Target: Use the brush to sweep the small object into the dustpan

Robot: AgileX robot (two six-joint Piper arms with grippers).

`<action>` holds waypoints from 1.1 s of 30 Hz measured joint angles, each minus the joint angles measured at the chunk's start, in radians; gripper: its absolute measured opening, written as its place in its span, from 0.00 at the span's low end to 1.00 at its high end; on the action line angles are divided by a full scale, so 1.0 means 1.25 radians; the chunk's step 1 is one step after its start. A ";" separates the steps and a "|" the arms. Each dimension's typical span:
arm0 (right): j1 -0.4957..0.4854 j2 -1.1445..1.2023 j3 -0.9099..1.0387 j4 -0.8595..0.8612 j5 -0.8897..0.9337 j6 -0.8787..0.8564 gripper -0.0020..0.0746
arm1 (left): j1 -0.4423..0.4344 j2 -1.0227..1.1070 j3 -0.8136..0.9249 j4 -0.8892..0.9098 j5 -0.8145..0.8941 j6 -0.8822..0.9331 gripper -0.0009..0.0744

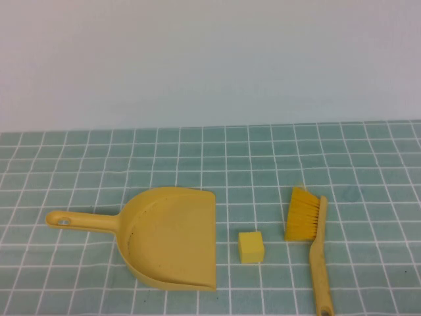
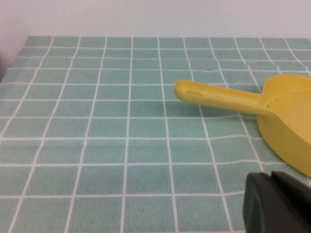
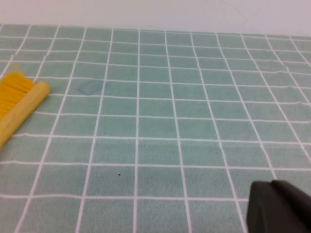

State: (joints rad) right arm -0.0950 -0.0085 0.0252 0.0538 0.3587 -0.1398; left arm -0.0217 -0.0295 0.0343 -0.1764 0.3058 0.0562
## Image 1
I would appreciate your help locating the yellow plastic dustpan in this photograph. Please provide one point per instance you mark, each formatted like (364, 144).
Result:
(171, 237)

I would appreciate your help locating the yellow foam cube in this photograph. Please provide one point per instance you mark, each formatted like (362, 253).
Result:
(251, 248)

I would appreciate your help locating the yellow hand brush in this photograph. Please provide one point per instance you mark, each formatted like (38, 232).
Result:
(301, 217)

